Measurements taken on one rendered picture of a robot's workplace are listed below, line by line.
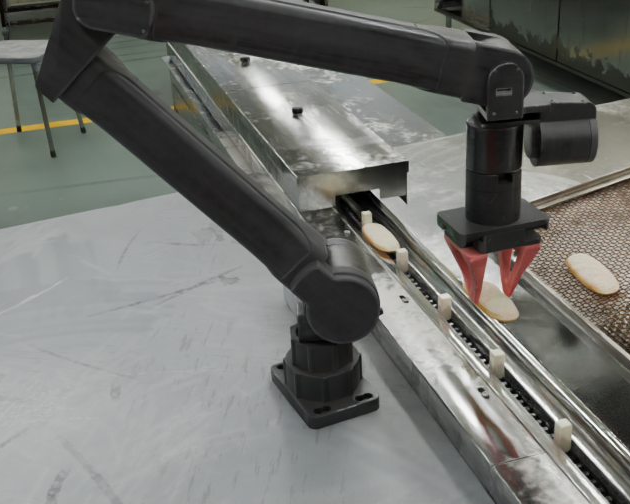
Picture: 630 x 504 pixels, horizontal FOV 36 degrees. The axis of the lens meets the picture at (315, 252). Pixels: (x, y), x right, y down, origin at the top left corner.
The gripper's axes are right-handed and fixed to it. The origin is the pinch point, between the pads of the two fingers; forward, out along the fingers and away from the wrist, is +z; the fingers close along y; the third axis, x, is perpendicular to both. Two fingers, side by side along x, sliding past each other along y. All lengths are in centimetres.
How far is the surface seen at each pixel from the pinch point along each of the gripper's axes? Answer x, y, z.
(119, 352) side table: 22.0, -39.4, 10.9
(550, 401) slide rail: -10.2, 2.0, 8.4
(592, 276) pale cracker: 3.2, 14.8, 2.8
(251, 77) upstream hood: 103, -2, 1
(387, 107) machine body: 103, 28, 12
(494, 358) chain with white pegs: -2.8, -0.8, 6.8
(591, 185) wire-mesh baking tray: 24.2, 27.6, 1.2
